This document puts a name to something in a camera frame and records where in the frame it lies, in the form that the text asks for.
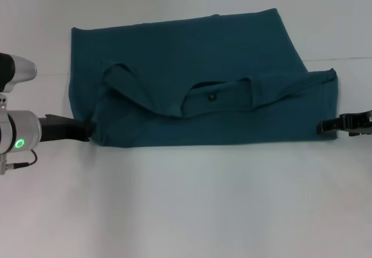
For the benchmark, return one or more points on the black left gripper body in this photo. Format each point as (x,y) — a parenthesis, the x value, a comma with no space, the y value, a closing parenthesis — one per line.
(61,130)

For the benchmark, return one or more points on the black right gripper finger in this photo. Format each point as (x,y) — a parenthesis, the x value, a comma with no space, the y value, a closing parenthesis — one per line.
(329,125)

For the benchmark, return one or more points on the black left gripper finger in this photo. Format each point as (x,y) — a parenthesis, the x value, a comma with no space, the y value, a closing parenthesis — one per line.
(90,128)

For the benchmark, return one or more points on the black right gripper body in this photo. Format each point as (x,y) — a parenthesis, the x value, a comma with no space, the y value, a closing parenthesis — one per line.
(359,123)

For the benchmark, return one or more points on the teal shirt with FREE print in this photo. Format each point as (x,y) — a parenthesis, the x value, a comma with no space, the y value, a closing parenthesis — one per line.
(203,66)

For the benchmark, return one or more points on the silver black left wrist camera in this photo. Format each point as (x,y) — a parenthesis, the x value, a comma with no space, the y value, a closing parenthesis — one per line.
(14,72)

